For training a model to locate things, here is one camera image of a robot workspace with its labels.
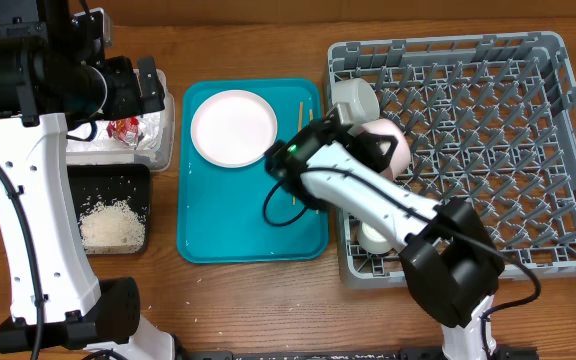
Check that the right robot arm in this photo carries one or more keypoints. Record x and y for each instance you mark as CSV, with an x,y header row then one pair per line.
x,y
450,264

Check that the black rectangular tray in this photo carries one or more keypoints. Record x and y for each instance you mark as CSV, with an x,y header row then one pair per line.
x,y
91,184

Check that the red foil snack wrapper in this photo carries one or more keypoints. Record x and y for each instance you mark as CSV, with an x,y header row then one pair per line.
x,y
125,131

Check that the clear plastic waste bin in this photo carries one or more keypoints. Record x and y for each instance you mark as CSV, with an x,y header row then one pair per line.
x,y
156,160

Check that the pile of rice grains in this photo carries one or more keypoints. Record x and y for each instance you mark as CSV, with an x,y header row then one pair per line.
x,y
112,229

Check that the grey bowl with rice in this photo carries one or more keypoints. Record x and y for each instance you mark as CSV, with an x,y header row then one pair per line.
x,y
362,99

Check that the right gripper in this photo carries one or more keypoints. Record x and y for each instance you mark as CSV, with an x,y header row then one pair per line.
x,y
367,149

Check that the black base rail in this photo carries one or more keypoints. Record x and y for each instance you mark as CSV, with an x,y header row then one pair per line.
x,y
415,353

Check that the white napkin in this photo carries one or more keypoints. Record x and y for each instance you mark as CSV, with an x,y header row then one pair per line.
x,y
94,137

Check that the small pink plate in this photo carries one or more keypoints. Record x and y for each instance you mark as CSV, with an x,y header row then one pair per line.
x,y
402,156

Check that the grey dishwasher rack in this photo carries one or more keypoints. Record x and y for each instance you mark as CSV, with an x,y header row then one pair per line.
x,y
490,119

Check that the large white plate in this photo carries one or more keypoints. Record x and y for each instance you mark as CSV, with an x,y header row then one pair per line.
x,y
233,128

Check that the teal plastic serving tray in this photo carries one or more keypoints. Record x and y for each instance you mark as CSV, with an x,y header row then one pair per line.
x,y
235,215

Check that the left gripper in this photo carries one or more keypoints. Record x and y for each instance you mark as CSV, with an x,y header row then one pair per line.
x,y
130,101

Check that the small white cup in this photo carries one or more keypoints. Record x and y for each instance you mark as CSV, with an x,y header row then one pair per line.
x,y
372,241

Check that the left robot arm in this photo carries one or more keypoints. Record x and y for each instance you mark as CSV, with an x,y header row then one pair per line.
x,y
54,77

